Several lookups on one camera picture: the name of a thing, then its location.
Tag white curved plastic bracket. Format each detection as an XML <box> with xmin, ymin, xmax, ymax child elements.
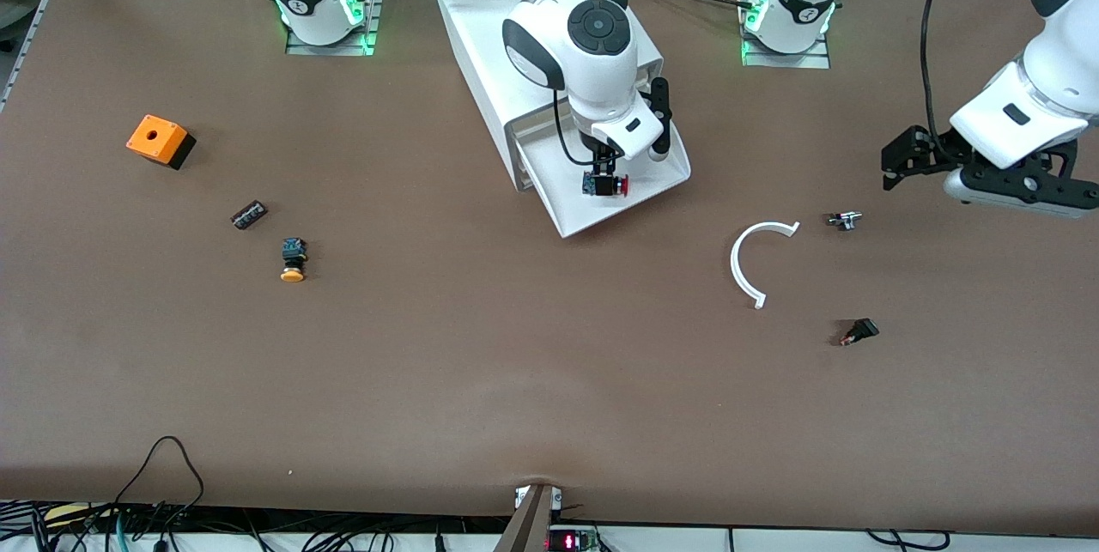
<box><xmin>730</xmin><ymin>221</ymin><xmax>801</xmax><ymax>310</ymax></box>

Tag orange box with black base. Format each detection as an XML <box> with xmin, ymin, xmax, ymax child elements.
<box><xmin>126</xmin><ymin>114</ymin><xmax>197</xmax><ymax>171</ymax></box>

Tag device with red display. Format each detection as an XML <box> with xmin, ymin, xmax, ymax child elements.
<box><xmin>547</xmin><ymin>525</ymin><xmax>602</xmax><ymax>552</ymax></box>

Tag yellow mushroom push button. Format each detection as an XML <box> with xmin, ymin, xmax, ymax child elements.
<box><xmin>280</xmin><ymin>237</ymin><xmax>308</xmax><ymax>283</ymax></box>

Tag brown camera pole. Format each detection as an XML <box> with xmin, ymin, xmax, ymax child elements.
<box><xmin>494</xmin><ymin>483</ymin><xmax>555</xmax><ymax>552</ymax></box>

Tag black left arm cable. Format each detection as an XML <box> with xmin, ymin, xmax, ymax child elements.
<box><xmin>920</xmin><ymin>0</ymin><xmax>969</xmax><ymax>145</ymax></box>

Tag tangled black cables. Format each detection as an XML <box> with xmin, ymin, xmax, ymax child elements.
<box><xmin>0</xmin><ymin>496</ymin><xmax>516</xmax><ymax>552</ymax></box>

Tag black looped cable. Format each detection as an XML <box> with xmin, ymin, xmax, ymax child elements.
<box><xmin>112</xmin><ymin>435</ymin><xmax>207</xmax><ymax>527</ymax></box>

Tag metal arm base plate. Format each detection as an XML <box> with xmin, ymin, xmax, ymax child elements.
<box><xmin>740</xmin><ymin>0</ymin><xmax>832</xmax><ymax>70</ymax></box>
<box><xmin>285</xmin><ymin>0</ymin><xmax>380</xmax><ymax>57</ymax></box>

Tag small metal pole bracket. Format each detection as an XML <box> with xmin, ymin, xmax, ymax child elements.
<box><xmin>513</xmin><ymin>486</ymin><xmax>563</xmax><ymax>512</ymax></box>

